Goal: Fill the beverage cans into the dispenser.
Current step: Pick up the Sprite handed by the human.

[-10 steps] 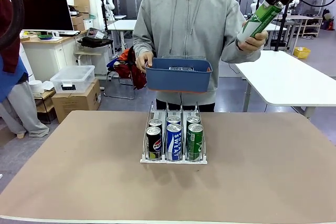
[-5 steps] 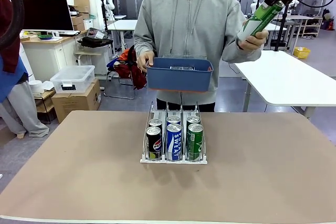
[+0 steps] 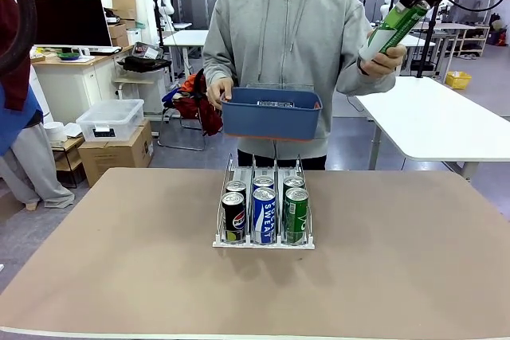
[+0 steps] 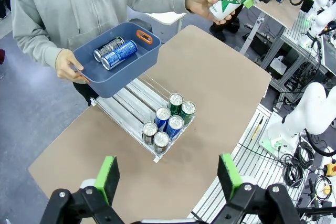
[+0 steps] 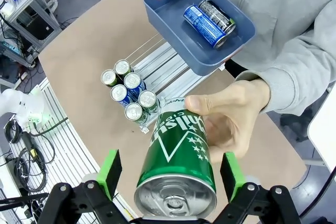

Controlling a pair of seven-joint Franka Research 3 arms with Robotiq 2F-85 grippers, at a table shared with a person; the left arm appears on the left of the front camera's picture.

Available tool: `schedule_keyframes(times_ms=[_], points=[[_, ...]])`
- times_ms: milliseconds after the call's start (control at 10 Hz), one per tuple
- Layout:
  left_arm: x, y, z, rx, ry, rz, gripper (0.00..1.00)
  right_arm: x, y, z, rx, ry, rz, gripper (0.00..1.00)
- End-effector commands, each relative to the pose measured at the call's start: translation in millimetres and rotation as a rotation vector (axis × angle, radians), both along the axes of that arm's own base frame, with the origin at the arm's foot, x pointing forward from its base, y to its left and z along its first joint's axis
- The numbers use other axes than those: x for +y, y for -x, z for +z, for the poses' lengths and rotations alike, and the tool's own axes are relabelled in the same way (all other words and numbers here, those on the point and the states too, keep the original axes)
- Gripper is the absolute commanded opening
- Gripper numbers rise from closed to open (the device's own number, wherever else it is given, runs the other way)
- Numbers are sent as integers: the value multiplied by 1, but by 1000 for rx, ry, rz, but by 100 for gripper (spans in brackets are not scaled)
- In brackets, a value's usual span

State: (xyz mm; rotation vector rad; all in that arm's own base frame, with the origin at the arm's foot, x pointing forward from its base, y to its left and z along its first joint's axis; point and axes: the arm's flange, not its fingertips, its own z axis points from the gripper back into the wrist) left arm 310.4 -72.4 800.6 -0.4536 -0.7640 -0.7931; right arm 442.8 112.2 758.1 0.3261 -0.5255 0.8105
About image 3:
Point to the metal chair frame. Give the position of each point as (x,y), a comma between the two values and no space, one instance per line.
(181,148)

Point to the red and black jacket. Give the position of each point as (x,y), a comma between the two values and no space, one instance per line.
(199,105)

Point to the clear plastic storage box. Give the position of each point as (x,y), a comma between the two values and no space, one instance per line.
(111,119)

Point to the small wooden side table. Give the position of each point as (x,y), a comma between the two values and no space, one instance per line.
(133,82)

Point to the person's right hand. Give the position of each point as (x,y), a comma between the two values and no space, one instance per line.
(218,93)

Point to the large white table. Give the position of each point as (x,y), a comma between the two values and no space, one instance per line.
(430,117)

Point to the brown cardboard box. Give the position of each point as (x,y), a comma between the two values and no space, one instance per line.
(115,157)

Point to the person in maroon top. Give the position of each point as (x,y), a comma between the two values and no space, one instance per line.
(16,125)

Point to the person's left forearm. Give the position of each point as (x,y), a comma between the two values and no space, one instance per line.
(358,85)

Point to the small white table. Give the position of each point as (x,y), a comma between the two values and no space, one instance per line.
(187,36)

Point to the person in grey hoodie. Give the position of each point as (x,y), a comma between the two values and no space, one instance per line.
(287,37)

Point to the black bag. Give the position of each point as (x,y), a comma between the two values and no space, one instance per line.
(145,63)

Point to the green soda can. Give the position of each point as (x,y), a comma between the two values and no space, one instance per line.
(296,216)
(293,181)
(392,31)

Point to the blue Pocari Sweat can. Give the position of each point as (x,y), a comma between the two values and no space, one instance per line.
(263,181)
(264,216)

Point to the flat cardboard sheet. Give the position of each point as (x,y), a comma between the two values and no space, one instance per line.
(123,3)

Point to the person's left hand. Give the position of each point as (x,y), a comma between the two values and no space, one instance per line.
(384,64)

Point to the white desk with wood top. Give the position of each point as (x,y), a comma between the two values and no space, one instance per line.
(71,85)

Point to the person's right forearm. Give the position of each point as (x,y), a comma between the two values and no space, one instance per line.
(217,61)

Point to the black computer monitor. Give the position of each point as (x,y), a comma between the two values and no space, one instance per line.
(71,21)

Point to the yellow plastic basket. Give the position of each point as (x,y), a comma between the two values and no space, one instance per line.
(458,80)

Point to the black Pepsi can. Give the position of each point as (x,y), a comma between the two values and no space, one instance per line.
(236,186)
(234,216)

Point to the green bowl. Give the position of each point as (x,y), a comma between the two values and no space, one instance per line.
(68,55)

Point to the printed plastic packet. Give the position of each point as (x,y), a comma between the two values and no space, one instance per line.
(146,50)

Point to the black tripod stand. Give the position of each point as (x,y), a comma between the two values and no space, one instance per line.
(429,37)

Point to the small cardboard box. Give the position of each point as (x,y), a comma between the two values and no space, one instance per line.
(118,34)

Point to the white paper roll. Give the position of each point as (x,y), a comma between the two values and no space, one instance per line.
(56,131)

